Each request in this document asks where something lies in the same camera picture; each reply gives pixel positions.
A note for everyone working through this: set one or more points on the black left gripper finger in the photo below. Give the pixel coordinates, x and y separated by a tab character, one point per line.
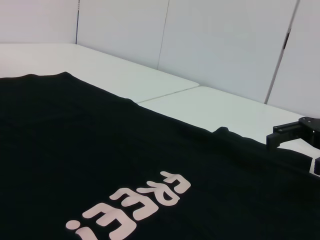
317	166
287	132

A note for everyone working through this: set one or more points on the black shirt with FREE print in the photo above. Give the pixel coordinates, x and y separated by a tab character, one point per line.
100	150

